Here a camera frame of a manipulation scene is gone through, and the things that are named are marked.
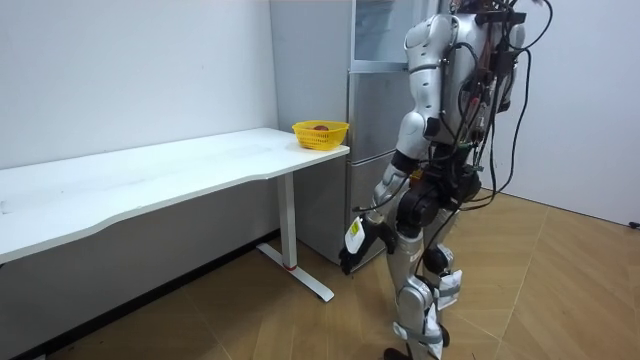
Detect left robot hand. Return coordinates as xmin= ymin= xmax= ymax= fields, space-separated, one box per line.
xmin=338 ymin=215 xmax=398 ymax=276

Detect robot legs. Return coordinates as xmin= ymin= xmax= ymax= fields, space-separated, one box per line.
xmin=383 ymin=184 xmax=464 ymax=360

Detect yellow plastic basket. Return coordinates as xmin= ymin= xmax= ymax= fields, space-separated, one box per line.
xmin=291 ymin=119 xmax=350 ymax=152

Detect grey fridge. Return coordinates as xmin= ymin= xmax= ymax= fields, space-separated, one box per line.
xmin=269 ymin=0 xmax=442 ymax=267

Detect robot body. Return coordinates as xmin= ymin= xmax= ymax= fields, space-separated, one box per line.
xmin=404 ymin=0 xmax=554 ymax=241

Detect white desk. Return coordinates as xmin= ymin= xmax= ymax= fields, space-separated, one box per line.
xmin=0 ymin=127 xmax=351 ymax=304

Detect cable bundle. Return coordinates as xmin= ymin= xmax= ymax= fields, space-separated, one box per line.
xmin=448 ymin=0 xmax=547 ymax=13

